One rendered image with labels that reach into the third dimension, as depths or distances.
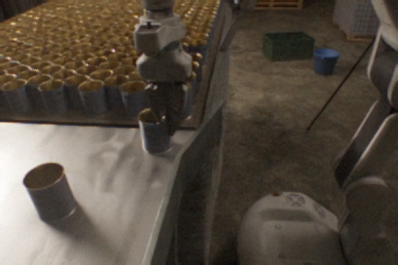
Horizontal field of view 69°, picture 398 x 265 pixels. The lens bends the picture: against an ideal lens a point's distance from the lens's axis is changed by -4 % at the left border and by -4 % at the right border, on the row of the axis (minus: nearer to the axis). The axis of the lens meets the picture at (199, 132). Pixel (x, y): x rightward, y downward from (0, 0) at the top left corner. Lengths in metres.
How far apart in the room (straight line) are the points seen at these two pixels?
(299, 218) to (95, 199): 1.16
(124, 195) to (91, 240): 0.10
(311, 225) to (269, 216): 0.20
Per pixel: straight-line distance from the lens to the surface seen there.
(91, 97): 0.84
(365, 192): 1.18
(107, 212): 0.56
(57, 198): 0.55
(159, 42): 0.48
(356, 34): 5.63
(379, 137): 1.11
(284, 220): 1.57
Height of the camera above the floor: 1.47
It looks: 33 degrees down
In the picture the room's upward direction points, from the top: 2 degrees counter-clockwise
